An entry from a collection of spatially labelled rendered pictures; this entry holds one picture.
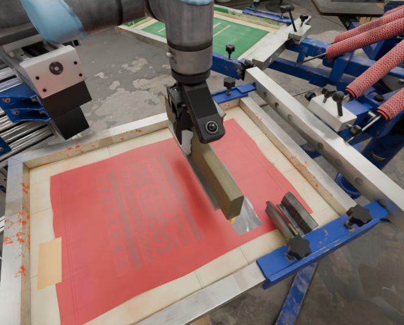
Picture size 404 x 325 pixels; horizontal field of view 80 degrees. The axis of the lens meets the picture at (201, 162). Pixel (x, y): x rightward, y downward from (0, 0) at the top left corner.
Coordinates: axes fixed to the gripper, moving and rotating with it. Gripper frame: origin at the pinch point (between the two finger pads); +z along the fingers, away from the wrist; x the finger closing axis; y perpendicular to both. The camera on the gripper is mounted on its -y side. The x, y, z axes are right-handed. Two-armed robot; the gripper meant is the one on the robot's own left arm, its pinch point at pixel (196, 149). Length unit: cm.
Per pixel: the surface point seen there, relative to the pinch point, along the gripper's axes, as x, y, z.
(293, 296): -41, -32, 104
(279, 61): -67, 51, 17
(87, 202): 28.8, 6.5, 13.7
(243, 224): -5.1, -16.2, 13.1
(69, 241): 34.4, -2.4, 13.7
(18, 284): 43.2, -9.3, 10.2
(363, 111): -55, -3, 5
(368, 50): -121, 43, 19
